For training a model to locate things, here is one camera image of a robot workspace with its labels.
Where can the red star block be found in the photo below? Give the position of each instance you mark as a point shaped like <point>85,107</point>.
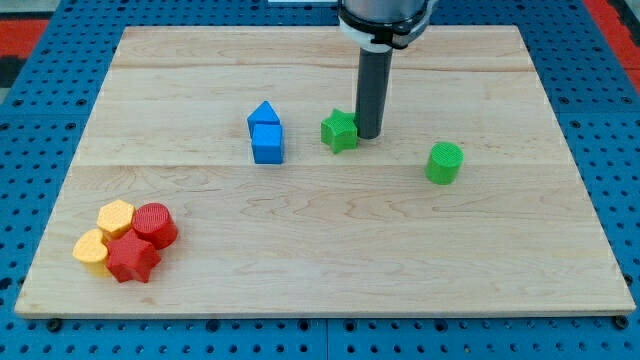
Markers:
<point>131,259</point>

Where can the red cylinder block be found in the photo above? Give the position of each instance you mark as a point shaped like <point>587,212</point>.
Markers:
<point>153,223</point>

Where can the blue cube block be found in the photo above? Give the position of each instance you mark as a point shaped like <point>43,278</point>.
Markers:
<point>267,144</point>

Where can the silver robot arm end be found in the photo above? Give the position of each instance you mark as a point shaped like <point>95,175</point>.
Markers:
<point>380,25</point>

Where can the blue triangle block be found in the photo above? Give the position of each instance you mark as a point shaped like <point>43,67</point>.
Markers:
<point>263,114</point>

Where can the yellow heart block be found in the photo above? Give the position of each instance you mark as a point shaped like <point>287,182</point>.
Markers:
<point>92,253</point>

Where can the yellow hexagon block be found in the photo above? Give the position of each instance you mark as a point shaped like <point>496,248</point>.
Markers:
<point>115,218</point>

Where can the light wooden board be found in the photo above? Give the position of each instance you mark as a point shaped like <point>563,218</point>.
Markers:
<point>358,234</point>

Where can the green star block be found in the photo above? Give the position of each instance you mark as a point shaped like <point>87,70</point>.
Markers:
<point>339,131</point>

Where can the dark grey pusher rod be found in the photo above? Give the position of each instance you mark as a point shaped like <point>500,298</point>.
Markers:
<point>372,84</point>

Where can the green cylinder block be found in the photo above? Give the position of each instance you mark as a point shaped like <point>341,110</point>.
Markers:
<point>445,160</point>

